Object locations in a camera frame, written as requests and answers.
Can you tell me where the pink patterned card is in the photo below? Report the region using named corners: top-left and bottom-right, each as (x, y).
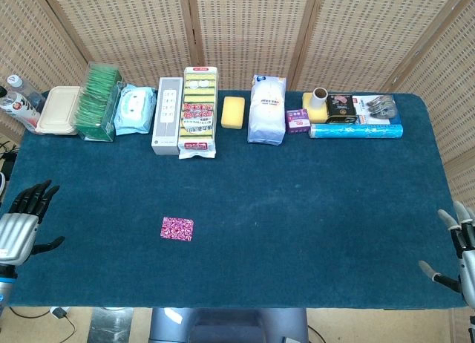
top-left (160, 216), bottom-right (195, 242)

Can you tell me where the blue felt table mat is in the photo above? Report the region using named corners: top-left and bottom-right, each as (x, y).
top-left (0, 90), bottom-right (469, 310)

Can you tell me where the yellow sponge multipack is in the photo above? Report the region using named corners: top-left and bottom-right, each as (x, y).
top-left (177, 66), bottom-right (219, 160)

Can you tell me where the silver floor plate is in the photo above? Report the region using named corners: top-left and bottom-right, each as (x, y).
top-left (88, 307), bottom-right (134, 343)

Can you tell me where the right grey silver robot hand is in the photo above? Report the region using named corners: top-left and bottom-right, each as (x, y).
top-left (418, 200), bottom-right (475, 307)

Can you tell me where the rattan folding screen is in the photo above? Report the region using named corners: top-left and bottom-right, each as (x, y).
top-left (0, 0), bottom-right (475, 214)

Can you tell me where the beige lunch box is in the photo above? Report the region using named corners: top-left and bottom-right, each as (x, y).
top-left (35, 85), bottom-right (82, 137)

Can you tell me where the green tea bag box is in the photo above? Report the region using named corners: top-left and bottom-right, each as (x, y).
top-left (75, 62), bottom-right (124, 143)

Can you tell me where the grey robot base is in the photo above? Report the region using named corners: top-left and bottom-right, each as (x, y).
top-left (149, 307), bottom-right (309, 343)

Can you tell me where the white paper bag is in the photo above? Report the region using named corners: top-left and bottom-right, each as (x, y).
top-left (247, 73), bottom-right (288, 146)

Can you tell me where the white power strip box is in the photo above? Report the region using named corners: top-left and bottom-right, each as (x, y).
top-left (151, 76), bottom-right (185, 157)

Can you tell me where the white labelled drink bottle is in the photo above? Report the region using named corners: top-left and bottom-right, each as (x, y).
top-left (0, 85), bottom-right (42, 132)

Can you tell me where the blue cling film roll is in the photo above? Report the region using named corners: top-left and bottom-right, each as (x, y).
top-left (308, 122), bottom-right (404, 140)

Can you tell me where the light blue wet wipes pack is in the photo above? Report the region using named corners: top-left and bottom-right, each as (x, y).
top-left (114, 83), bottom-right (157, 137)

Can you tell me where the small purple box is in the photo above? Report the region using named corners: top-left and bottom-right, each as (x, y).
top-left (285, 108), bottom-right (311, 134)

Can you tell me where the dark wrapped packet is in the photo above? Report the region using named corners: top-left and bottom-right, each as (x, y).
top-left (352, 94), bottom-right (402, 125)

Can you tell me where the yellow sponge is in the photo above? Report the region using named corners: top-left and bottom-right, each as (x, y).
top-left (220, 95), bottom-right (246, 129)
top-left (301, 92), bottom-right (330, 124)

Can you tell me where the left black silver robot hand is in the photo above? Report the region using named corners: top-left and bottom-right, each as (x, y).
top-left (0, 179), bottom-right (66, 266)

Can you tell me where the clear water bottle white cap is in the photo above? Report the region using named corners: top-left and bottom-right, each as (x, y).
top-left (6, 74), bottom-right (48, 114)

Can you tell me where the white paper roll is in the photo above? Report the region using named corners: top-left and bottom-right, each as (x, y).
top-left (310, 87), bottom-right (329, 110)

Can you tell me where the black floor cable bundle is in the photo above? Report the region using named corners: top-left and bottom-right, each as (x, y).
top-left (0, 140), bottom-right (19, 177)

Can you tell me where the black tin can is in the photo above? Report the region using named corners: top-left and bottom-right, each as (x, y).
top-left (325, 94), bottom-right (359, 125)

